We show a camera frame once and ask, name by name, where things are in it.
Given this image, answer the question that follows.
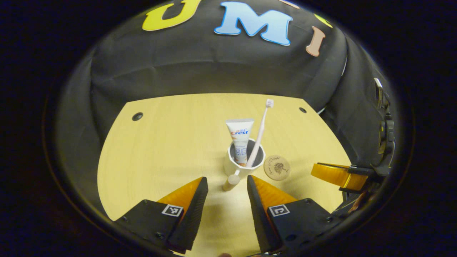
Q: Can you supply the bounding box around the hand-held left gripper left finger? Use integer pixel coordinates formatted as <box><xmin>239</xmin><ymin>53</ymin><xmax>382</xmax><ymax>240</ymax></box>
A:
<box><xmin>114</xmin><ymin>177</ymin><xmax>209</xmax><ymax>254</ymax></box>

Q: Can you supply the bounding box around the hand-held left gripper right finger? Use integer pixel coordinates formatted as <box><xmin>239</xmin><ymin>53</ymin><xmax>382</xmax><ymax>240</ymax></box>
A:
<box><xmin>247</xmin><ymin>175</ymin><xmax>343</xmax><ymax>254</ymax></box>

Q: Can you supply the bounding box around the round cork coaster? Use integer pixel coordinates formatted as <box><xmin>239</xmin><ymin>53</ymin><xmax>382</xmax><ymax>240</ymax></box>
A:
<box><xmin>263</xmin><ymin>155</ymin><xmax>291</xmax><ymax>181</ymax></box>

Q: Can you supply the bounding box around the white cup with wooden handle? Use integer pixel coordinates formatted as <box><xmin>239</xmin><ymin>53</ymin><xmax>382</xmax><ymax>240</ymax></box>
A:
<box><xmin>223</xmin><ymin>138</ymin><xmax>266</xmax><ymax>192</ymax></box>

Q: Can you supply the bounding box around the white toothbrush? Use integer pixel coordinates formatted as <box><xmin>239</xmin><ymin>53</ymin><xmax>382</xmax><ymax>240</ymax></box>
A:
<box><xmin>246</xmin><ymin>99</ymin><xmax>275</xmax><ymax>168</ymax></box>

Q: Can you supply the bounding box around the white toothpaste tube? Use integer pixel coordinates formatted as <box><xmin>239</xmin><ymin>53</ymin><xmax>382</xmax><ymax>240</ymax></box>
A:
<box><xmin>225</xmin><ymin>118</ymin><xmax>255</xmax><ymax>166</ymax></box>

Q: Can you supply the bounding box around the light wooden desktop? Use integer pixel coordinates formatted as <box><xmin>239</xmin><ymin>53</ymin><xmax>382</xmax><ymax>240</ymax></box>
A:
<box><xmin>97</xmin><ymin>93</ymin><xmax>352</xmax><ymax>257</ymax></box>

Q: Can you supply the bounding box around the black backdrop cloth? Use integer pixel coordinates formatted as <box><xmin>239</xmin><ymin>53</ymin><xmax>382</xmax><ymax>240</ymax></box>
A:
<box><xmin>57</xmin><ymin>0</ymin><xmax>393</xmax><ymax>215</ymax></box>

